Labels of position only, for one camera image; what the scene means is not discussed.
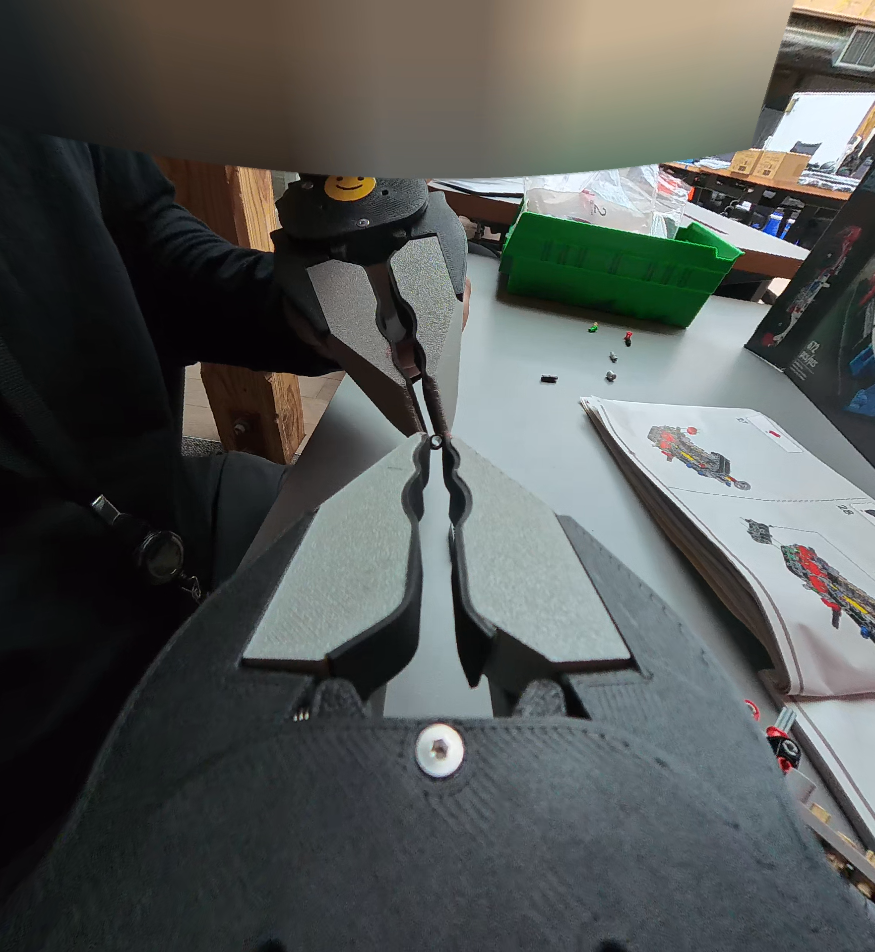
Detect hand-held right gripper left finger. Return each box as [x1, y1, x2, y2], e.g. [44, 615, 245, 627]
[243, 433, 433, 700]

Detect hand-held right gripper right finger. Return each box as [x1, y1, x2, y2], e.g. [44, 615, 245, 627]
[441, 437, 635, 689]

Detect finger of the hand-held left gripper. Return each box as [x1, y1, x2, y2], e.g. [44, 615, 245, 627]
[307, 256, 427, 436]
[389, 232, 462, 436]

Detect person's left forearm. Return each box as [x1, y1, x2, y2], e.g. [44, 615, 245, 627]
[88, 145, 342, 376]

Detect lego instruction booklet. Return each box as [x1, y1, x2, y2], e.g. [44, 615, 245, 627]
[580, 396, 875, 893]

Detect partly built lego model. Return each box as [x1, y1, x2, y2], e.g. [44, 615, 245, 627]
[743, 699, 875, 938]

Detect lego set box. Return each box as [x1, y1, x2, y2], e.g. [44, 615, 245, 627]
[745, 112, 875, 477]

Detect green plastic bin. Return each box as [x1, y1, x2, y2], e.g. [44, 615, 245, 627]
[500, 211, 745, 328]

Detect clear plastic bags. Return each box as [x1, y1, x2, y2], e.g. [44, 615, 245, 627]
[523, 167, 688, 239]

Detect person's torso in black clothing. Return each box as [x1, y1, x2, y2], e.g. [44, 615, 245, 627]
[0, 119, 290, 893]

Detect cardboard boxes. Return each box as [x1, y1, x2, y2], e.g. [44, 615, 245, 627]
[730, 149, 811, 179]

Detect whiteboard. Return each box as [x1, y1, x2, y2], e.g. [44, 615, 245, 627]
[768, 91, 875, 161]

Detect wooden post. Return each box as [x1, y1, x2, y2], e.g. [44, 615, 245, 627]
[156, 158, 306, 466]

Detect black lanyard with badge reel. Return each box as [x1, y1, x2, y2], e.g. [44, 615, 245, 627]
[0, 283, 208, 603]

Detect wall vent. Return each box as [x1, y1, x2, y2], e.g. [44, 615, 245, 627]
[832, 26, 875, 71]

